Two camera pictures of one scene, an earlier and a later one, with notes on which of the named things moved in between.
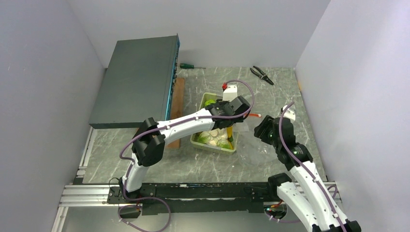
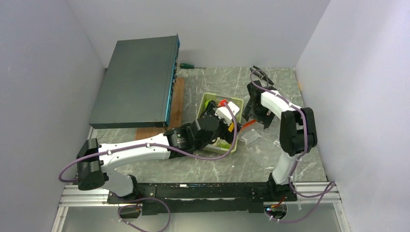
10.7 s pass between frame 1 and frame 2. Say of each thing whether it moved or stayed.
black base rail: stayed
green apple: stayed
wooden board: stayed
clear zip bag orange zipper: moved
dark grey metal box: stayed
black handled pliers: stayed
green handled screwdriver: stayed
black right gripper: moved
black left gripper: moved
